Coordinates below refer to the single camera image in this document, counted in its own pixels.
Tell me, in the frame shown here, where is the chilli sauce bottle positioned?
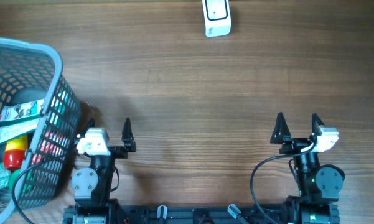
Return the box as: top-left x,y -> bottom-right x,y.
3,134 -> 29,172

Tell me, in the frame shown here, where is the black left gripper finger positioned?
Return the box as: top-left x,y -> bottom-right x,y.
121,118 -> 136,152
76,118 -> 95,139

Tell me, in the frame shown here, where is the green 3M glove packet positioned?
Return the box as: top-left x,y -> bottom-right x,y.
0,99 -> 44,123

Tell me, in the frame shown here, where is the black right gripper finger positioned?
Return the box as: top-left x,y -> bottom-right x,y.
270,112 -> 291,144
311,113 -> 324,134

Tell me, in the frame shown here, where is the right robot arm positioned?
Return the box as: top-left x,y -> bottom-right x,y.
270,112 -> 345,224

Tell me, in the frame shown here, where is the white barcode scanner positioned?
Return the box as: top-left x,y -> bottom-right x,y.
202,0 -> 231,38

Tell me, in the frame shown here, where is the green lid jar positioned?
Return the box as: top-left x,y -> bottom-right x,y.
8,169 -> 21,190

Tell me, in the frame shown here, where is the grey plastic basket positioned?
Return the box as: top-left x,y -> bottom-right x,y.
0,38 -> 82,223

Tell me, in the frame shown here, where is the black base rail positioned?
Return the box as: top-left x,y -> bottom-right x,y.
63,205 -> 271,224

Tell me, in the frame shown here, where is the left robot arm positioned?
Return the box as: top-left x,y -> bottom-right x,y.
63,118 -> 136,224

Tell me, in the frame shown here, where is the light green wipes packet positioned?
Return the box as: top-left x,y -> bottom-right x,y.
0,118 -> 39,144

